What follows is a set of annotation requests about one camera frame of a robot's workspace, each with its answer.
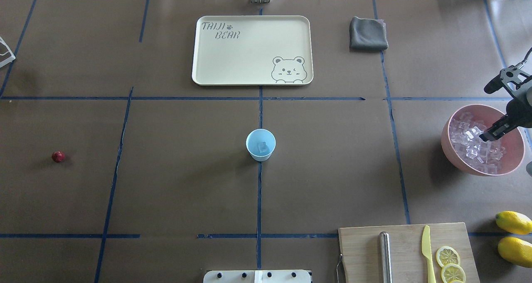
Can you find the red strawberry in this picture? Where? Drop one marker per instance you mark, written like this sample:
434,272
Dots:
58,156

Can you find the white wire cup rack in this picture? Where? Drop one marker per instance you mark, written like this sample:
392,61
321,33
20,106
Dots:
6,54

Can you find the whole lemon upper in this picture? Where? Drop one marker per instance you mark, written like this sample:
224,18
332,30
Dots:
514,222

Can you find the wooden cutting board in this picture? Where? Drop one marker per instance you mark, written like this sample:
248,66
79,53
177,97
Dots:
360,247

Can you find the pile of clear ice cubes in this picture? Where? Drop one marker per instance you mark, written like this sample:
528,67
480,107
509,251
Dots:
485,156

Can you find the cream bear serving tray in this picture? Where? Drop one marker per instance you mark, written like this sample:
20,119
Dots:
252,50

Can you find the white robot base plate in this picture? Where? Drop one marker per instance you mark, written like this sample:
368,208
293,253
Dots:
258,276

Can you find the pink bowl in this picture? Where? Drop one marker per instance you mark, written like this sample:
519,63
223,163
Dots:
513,142

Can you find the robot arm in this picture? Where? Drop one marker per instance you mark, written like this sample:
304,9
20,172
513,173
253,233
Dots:
518,114

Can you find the whole lemon lower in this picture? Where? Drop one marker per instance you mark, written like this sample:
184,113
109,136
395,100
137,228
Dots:
515,251

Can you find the lemon slice upper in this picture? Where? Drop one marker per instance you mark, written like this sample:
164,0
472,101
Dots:
447,255

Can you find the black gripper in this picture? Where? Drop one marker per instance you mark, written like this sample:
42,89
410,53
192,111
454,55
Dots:
520,109

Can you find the metal handled knife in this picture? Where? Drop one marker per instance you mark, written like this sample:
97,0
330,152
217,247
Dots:
385,254

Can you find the whole lemon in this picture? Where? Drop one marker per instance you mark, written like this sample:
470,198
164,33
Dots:
514,222
515,251

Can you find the folded grey cloth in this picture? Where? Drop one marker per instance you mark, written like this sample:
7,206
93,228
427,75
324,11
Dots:
368,34

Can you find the lemon slice lower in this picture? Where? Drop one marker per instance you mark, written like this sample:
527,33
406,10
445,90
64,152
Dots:
452,272

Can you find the clear ice cube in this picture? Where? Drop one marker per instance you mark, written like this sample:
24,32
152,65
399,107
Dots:
263,148

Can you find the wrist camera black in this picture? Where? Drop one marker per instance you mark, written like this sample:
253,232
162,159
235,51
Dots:
513,79

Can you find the yellow plastic knife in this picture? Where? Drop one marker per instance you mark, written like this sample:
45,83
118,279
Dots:
427,253

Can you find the light blue plastic cup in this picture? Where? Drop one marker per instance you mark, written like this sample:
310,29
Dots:
257,136

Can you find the lemon slice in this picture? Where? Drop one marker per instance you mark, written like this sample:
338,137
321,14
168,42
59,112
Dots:
452,272
447,255

